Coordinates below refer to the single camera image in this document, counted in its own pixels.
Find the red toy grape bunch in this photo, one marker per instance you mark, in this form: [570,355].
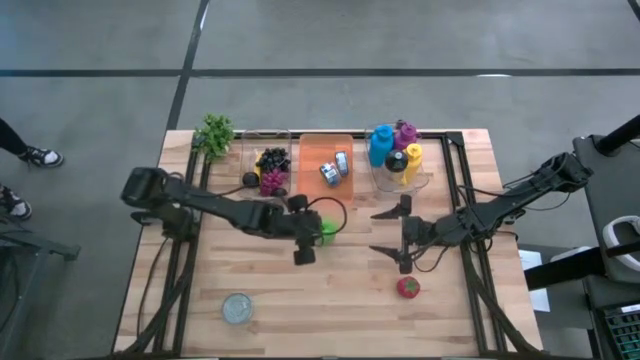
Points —
[272,181]

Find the orange plastic bin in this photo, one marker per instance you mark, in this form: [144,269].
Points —
[315,195]

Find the tin can silver lid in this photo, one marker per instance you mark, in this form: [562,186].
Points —
[237,308]

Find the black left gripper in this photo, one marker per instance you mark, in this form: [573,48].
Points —
[302,230]

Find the yellow squeeze bottle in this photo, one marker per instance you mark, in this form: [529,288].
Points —
[414,162]

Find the green toy apple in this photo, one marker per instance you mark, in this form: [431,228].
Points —
[330,227]

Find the black side desk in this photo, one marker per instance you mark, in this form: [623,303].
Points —
[595,165]

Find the dark blue toy grape bunch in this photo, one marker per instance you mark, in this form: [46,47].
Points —
[272,160]

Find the tin can gold lid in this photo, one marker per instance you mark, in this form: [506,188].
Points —
[330,174]

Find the blue squeeze bottle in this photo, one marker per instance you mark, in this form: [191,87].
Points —
[381,145]

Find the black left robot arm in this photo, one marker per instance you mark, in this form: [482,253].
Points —
[220,207]

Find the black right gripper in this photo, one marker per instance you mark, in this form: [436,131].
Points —
[420,232]

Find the grey headphones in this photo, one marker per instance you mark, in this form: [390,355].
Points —
[612,235]

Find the red toy strawberry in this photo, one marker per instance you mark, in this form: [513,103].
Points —
[408,287]

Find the magenta squeeze bottle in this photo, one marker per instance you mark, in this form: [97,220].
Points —
[406,135]

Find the clear plastic bin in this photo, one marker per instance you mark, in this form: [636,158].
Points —
[390,182]
[250,145]

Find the grey metal stand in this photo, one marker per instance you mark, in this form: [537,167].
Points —
[30,242]

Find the person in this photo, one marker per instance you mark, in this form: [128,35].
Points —
[45,157]

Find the backlit keyboard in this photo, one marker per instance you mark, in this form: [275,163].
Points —
[622,332]

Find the tin can blue label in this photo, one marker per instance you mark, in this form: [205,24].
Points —
[342,164]

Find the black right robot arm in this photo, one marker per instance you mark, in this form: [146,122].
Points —
[525,192]

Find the green potted plant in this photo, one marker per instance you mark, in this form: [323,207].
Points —
[214,135]

